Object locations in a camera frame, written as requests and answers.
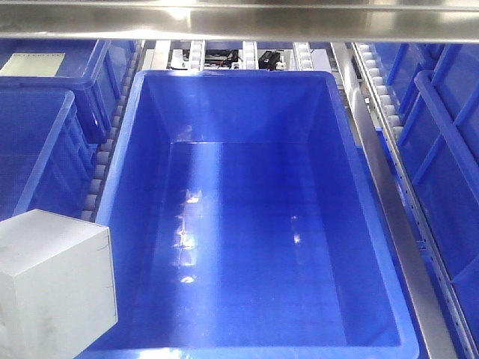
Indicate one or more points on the gray square hollow base block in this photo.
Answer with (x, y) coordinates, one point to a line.
(57, 285)

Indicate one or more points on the large blue target bin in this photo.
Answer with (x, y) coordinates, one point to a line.
(244, 225)

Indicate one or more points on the blue bin left rear labelled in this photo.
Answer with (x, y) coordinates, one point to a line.
(94, 70)

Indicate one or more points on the blue bin left front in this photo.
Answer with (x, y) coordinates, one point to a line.
(46, 162)

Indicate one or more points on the blue bin right side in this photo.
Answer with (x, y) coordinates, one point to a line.
(436, 94)

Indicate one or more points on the steel shelf top beam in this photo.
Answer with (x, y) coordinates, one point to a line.
(422, 21)

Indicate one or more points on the white roller track left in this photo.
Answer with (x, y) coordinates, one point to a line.
(106, 150)

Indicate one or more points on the steel roller rail right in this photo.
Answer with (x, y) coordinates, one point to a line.
(443, 329)

